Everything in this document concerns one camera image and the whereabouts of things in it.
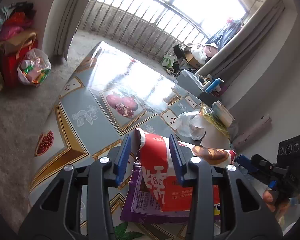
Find white paper box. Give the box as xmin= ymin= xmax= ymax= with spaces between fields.
xmin=211 ymin=101 xmax=235 ymax=128

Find table with fruit-pattern cloth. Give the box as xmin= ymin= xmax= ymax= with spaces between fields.
xmin=27 ymin=41 xmax=240 ymax=240

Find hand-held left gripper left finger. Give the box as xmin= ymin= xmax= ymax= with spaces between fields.
xmin=19 ymin=134 xmax=133 ymax=240

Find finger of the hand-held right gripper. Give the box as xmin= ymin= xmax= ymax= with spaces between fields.
xmin=236 ymin=154 xmax=273 ymax=173
xmin=250 ymin=172 xmax=278 ymax=188

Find red snack wrapper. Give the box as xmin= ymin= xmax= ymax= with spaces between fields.
xmin=134 ymin=127 xmax=238 ymax=212

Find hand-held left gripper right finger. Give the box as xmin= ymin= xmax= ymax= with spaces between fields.
xmin=169 ymin=132 xmax=284 ymax=240

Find blue plastic bottle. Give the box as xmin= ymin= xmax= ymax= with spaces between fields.
xmin=207 ymin=78 xmax=222 ymax=93

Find white stuffed bag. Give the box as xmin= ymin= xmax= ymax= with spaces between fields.
xmin=190 ymin=42 xmax=219 ymax=64

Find cardboard box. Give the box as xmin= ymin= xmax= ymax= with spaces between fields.
xmin=184 ymin=50 xmax=205 ymax=65

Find white and green bag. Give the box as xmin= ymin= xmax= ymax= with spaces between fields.
xmin=161 ymin=54 xmax=176 ymax=68

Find grey curtain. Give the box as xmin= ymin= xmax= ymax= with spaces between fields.
xmin=54 ymin=0 xmax=100 ymax=60
xmin=195 ymin=0 xmax=287 ymax=85

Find pinkish wooden board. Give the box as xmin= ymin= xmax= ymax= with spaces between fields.
xmin=231 ymin=115 xmax=273 ymax=150

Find yellow foil packet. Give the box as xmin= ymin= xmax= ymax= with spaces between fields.
xmin=199 ymin=102 xmax=232 ymax=140

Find clear bag of wrappers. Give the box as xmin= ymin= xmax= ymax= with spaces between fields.
xmin=17 ymin=48 xmax=52 ymax=87

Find metal balcony railing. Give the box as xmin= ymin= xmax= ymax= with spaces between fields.
xmin=79 ymin=0 xmax=210 ymax=60

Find person's right hand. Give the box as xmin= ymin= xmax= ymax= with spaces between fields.
xmin=262 ymin=189 xmax=290 ymax=218

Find red tote bag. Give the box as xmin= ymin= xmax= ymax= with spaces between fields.
xmin=0 ymin=32 xmax=39 ymax=88

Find purple snack wrapper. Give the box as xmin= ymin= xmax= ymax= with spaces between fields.
xmin=120 ymin=165 xmax=222 ymax=224

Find hanging blue clothes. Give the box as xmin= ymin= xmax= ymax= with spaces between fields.
xmin=210 ymin=17 xmax=245 ymax=49

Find pile of colourful clothes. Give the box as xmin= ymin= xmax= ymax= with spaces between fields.
xmin=0 ymin=2 xmax=37 ymax=42

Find grey cabinet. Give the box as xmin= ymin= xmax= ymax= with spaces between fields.
xmin=176 ymin=69 xmax=224 ymax=107

